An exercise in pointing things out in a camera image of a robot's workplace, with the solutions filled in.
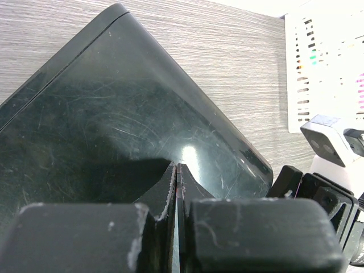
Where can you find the black drawer cabinet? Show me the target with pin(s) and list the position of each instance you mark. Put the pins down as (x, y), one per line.
(103, 118)

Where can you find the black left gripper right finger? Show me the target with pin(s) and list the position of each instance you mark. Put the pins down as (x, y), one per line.
(282, 232)

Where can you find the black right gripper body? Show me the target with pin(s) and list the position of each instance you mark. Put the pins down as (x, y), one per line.
(340, 204)

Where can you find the white mesh file organizer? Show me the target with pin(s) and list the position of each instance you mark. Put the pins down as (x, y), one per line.
(324, 61)

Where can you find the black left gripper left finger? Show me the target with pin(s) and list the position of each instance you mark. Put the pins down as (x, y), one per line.
(110, 237)

